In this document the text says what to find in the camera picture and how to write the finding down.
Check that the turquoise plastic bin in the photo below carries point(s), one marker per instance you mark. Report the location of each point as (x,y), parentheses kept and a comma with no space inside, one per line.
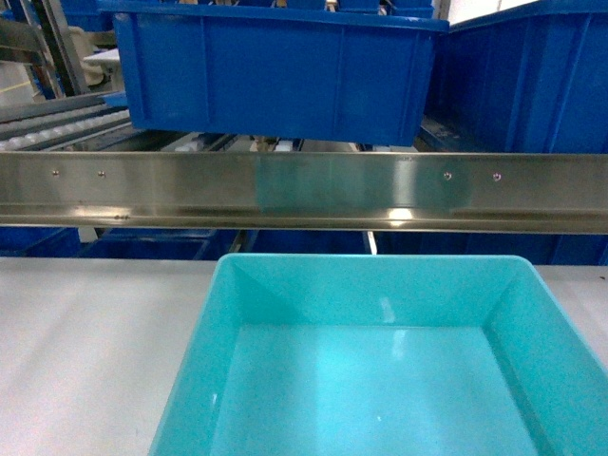
(383,355)

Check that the large dark blue bin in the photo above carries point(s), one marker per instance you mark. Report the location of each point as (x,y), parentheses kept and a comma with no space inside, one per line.
(287,73)

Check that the roller conveyor track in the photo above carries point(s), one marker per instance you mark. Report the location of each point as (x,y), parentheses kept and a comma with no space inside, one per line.
(43,126)

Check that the dark blue bin right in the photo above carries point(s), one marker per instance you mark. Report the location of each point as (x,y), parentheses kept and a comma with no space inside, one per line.
(531,79)

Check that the stainless steel shelf rail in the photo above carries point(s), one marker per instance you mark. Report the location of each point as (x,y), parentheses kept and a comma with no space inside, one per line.
(445,192)

